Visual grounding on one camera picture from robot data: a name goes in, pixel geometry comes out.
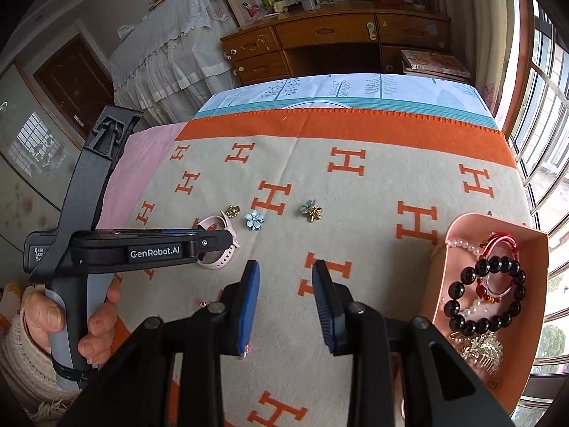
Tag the blue gold flower brooch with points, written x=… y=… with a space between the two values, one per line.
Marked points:
x=311 y=209

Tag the gold charm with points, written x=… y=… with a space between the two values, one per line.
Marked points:
x=231 y=211

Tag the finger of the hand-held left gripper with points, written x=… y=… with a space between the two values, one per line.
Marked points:
x=178 y=231
x=215 y=242

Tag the yellow toy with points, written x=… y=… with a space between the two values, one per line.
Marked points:
x=281 y=7

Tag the orange patterned blanket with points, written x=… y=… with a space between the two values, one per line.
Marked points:
x=369 y=187

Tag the window with dark grille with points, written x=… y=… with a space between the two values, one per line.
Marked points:
x=551 y=151

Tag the pink box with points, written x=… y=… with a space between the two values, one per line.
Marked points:
x=433 y=284

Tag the wooden desk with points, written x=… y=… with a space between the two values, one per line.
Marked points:
x=329 y=31

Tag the pink bed sheet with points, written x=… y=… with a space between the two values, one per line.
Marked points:
x=133 y=164

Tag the blue printed bed sheet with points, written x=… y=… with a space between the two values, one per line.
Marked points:
x=400 y=93

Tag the pen holder with pens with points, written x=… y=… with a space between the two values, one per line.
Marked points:
x=268 y=3

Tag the person's left forearm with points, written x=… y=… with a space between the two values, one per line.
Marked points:
x=26 y=373

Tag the white mug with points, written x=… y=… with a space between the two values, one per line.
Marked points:
x=309 y=3

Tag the beige curtain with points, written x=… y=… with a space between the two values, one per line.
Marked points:
x=484 y=31

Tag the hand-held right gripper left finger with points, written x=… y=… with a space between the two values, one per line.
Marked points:
x=249 y=307

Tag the person's left hand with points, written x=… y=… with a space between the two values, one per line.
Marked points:
x=100 y=324

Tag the white hook hanger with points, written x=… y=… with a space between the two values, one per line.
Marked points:
x=372 y=31

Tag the white lace cover cloth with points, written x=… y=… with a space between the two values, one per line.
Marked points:
x=169 y=62

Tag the brown wooden door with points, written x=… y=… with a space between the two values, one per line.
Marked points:
x=75 y=84

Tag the stack of large books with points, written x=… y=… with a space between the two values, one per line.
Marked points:
x=433 y=64

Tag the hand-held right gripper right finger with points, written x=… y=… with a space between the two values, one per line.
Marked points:
x=324 y=307

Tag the white small object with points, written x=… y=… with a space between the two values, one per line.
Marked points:
x=125 y=31

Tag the silver leaf hair comb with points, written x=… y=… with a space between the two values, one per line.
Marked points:
x=482 y=349

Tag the pink watch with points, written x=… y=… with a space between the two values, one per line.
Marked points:
x=222 y=261

